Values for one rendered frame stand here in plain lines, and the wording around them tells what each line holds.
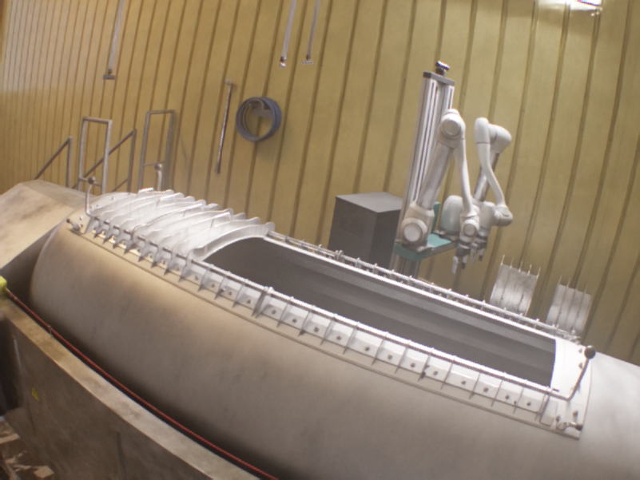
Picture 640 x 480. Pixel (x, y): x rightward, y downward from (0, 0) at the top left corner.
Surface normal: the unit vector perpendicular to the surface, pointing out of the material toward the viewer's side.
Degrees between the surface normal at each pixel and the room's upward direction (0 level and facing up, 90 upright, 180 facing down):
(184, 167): 90
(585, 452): 38
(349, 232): 90
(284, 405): 55
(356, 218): 90
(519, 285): 68
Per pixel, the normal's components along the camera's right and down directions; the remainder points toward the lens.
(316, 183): -0.49, 0.22
